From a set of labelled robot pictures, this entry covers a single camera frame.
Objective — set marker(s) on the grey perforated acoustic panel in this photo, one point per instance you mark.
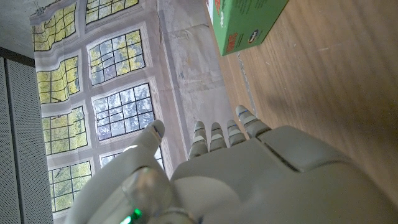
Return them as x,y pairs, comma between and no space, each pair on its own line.
21,140

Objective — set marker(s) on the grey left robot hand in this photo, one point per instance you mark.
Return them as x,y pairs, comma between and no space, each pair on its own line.
264,186

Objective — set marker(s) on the printed window backdrop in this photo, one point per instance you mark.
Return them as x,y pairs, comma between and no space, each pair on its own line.
124,77

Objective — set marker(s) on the green christmas puzzle box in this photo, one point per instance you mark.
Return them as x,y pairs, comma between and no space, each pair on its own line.
245,21

